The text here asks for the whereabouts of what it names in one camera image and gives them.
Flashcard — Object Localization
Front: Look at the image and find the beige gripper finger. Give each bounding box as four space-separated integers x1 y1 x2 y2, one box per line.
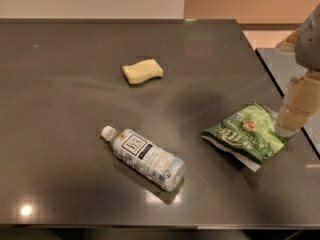
275 71 320 137

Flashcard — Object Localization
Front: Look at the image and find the yellow sponge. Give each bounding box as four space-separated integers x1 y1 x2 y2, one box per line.
122 59 163 85

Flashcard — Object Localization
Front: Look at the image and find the blue plastic tea bottle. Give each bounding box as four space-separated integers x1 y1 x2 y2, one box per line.
101 126 185 192

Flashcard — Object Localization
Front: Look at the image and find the grey side table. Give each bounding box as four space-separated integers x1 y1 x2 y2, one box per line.
256 48 320 158

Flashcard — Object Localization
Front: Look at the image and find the green chip bag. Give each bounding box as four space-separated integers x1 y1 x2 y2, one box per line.
202 102 296 172

